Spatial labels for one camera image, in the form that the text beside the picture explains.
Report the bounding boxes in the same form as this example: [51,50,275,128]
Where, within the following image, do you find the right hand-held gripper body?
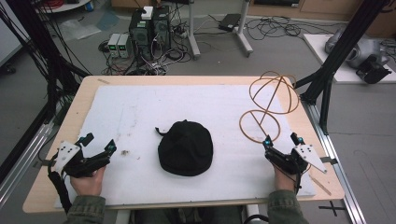
[264,143,329,175]

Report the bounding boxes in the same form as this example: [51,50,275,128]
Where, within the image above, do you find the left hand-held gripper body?
[53,140,112,179]

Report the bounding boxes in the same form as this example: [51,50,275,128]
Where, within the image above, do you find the person's right hand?
[273,162,301,193]

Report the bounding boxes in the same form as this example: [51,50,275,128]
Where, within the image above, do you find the person's left hand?
[69,165,107,198]

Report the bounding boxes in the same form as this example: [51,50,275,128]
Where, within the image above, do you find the white table leg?
[245,203,262,224]

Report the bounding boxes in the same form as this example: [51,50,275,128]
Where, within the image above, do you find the black knitted hat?
[154,119,215,177]

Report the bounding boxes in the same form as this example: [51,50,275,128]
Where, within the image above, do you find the white foam mat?
[53,84,318,209]

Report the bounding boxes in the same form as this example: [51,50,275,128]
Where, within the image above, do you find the white floor board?
[303,33,396,85]

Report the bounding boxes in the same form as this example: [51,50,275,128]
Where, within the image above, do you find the grey power supply unit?
[106,33,121,59]
[117,33,131,59]

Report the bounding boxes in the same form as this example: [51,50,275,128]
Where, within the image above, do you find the black device on board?
[355,55,393,85]

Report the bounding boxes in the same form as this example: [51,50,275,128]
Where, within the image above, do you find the person's legs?
[130,205,245,224]

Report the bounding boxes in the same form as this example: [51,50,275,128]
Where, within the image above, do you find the clear plastic sheet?
[58,18,103,42]

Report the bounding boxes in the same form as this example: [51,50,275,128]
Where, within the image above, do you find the white stand leg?
[186,0,202,61]
[234,0,255,58]

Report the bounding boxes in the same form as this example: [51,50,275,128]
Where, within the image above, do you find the grey robot shell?
[324,28,390,70]

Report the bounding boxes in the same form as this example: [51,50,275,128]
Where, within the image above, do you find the black computer tower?
[151,5,173,53]
[128,9,154,63]

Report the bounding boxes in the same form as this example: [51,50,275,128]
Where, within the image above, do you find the flat black box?
[218,12,243,33]

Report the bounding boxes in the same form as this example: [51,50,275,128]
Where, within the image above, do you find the white cabinet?
[0,0,24,68]

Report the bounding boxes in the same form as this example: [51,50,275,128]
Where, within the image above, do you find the round white table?
[35,0,92,14]

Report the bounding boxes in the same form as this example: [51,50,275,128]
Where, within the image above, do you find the small white box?
[141,6,155,21]

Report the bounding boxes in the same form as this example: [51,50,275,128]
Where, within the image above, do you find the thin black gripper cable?
[293,163,312,196]

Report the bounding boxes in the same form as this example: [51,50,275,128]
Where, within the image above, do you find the aluminium rail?
[302,102,369,224]
[0,121,56,209]

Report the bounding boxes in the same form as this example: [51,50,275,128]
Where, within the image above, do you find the black sleeved gripper cable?
[47,151,74,216]

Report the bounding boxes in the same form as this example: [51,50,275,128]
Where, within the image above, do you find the copper wire hat stand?
[238,70,301,145]

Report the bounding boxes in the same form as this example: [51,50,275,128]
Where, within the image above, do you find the tangle of floor cables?
[98,21,193,77]

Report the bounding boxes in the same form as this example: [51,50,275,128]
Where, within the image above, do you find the black metal frame with cables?
[0,0,92,185]

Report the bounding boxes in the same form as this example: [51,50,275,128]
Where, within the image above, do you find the loose black floor cables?
[245,14,341,42]

